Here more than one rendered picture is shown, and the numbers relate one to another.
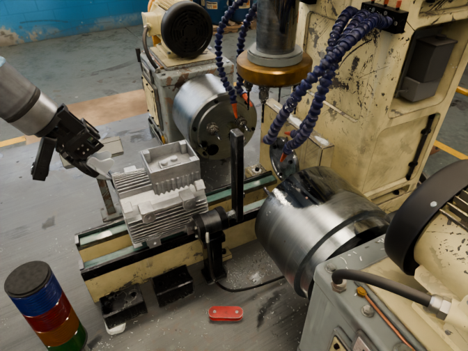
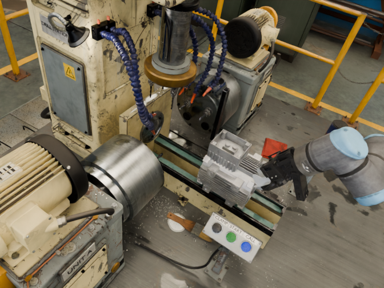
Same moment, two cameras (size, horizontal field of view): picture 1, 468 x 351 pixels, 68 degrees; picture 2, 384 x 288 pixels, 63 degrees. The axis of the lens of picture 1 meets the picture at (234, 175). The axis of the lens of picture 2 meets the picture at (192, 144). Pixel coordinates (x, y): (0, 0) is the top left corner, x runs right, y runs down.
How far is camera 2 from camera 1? 1.52 m
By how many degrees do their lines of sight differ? 86
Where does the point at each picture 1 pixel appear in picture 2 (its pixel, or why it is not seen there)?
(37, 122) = not seen: hidden behind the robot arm
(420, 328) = (258, 59)
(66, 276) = (278, 254)
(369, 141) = not seen: hidden behind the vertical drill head
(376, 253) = (236, 67)
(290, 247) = (236, 98)
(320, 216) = (228, 80)
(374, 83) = (155, 42)
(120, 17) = not seen: outside the picture
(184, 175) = (231, 140)
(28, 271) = (340, 125)
